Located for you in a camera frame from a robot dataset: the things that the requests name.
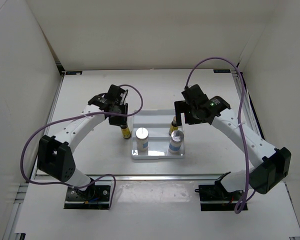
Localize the white three-compartment tray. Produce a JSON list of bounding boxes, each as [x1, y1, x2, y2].
[[130, 109, 186, 161]]

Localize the white silver-cap bottle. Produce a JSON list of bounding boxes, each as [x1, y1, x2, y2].
[[168, 130, 185, 154], [135, 127, 149, 152]]

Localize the purple cable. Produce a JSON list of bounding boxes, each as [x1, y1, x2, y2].
[[20, 84, 144, 210], [184, 57, 257, 215]]

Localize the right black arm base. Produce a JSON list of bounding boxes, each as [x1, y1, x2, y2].
[[194, 171, 244, 212]]

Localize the small yellow-label bottle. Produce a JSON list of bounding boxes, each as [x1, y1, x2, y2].
[[168, 116, 179, 137], [120, 125, 131, 139]]

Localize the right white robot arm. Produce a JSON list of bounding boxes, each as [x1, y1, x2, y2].
[[174, 84, 292, 200]]

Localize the left blue corner label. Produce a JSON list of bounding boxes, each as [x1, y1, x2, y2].
[[65, 71, 83, 76]]

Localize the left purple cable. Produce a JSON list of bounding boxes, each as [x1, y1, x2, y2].
[[20, 84, 144, 210]]

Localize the right blue corner label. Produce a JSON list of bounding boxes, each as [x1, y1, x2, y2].
[[213, 69, 231, 74]]

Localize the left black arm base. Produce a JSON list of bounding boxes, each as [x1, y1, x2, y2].
[[63, 180, 116, 210]]

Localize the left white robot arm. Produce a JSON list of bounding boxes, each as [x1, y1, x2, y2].
[[37, 84, 128, 200]]

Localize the blue corner label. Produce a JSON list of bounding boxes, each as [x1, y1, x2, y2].
[[213, 69, 231, 74], [65, 71, 83, 76]]

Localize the aluminium front rail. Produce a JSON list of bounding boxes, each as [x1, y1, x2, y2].
[[27, 174, 261, 182]]

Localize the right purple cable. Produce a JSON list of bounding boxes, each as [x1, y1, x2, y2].
[[184, 57, 257, 215]]

